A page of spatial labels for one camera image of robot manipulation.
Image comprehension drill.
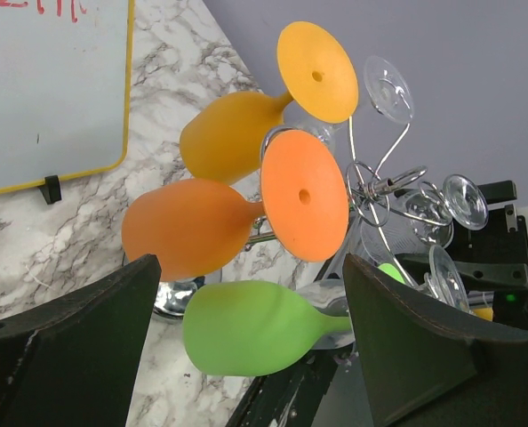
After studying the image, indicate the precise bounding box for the orange wine glass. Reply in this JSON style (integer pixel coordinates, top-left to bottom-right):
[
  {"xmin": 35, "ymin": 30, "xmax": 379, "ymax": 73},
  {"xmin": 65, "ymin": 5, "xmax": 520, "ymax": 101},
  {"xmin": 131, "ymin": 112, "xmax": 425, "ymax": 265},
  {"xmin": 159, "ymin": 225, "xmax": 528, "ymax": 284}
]
[{"xmin": 121, "ymin": 129, "xmax": 348, "ymax": 281}]

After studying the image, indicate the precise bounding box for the yellow framed whiteboard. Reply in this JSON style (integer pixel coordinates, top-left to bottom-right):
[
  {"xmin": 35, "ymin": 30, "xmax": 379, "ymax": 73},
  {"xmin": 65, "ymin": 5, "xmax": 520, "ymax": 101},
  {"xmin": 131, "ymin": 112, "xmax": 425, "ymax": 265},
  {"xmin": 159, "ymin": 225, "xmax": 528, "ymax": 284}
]
[{"xmin": 0, "ymin": 1, "xmax": 135, "ymax": 194}]

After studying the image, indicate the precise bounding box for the clear wine glass front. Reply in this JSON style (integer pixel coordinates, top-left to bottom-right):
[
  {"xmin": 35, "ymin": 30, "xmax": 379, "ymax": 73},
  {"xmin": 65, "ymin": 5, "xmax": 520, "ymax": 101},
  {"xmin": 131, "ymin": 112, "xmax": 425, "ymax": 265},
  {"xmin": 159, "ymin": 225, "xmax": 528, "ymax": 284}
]
[{"xmin": 290, "ymin": 55, "xmax": 414, "ymax": 155}]

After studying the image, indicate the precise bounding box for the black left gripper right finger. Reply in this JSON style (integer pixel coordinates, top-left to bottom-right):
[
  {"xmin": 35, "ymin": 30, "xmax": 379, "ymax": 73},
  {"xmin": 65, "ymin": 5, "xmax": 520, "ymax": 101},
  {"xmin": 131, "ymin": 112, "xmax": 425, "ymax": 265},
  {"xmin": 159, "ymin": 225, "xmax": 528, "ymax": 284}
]
[{"xmin": 342, "ymin": 254, "xmax": 528, "ymax": 426}]

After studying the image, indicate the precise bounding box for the green wine glass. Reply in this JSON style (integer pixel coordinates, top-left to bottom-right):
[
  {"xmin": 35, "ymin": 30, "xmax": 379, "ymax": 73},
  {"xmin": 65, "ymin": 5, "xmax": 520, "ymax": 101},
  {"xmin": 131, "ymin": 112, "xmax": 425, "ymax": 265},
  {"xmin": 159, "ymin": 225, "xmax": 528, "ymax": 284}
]
[{"xmin": 181, "ymin": 262, "xmax": 407, "ymax": 378}]

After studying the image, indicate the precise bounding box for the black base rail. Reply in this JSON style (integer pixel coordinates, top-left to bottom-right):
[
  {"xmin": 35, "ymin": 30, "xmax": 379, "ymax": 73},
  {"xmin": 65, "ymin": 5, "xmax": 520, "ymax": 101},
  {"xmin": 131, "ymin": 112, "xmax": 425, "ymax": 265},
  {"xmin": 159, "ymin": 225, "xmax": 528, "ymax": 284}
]
[{"xmin": 226, "ymin": 345, "xmax": 352, "ymax": 427}]

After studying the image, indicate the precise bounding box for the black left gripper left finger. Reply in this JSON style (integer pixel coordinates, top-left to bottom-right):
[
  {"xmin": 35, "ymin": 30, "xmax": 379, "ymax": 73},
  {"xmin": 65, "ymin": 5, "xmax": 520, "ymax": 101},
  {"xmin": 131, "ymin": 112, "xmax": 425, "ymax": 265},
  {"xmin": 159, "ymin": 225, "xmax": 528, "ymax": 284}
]
[{"xmin": 0, "ymin": 254, "xmax": 161, "ymax": 426}]

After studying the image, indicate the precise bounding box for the yellow-orange wine glass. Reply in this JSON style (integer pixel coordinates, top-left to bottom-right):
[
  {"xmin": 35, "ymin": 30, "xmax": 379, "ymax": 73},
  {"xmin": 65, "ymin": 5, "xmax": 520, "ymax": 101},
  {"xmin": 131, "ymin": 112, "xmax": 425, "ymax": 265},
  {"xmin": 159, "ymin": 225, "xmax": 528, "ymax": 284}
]
[{"xmin": 180, "ymin": 21, "xmax": 360, "ymax": 184}]

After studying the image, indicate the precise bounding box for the chrome wine glass rack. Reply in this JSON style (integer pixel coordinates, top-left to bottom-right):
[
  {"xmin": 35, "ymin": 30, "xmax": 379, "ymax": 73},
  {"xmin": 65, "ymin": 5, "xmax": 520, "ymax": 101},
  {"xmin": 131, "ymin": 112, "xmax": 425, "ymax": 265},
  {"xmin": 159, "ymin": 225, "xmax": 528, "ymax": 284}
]
[{"xmin": 152, "ymin": 113, "xmax": 452, "ymax": 321}]

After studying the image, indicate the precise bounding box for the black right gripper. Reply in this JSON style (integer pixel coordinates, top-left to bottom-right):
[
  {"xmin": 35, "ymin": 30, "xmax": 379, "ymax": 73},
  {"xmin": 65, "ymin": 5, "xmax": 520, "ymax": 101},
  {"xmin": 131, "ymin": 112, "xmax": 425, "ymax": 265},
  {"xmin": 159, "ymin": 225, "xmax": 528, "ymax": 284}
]
[{"xmin": 396, "ymin": 180, "xmax": 528, "ymax": 330}]

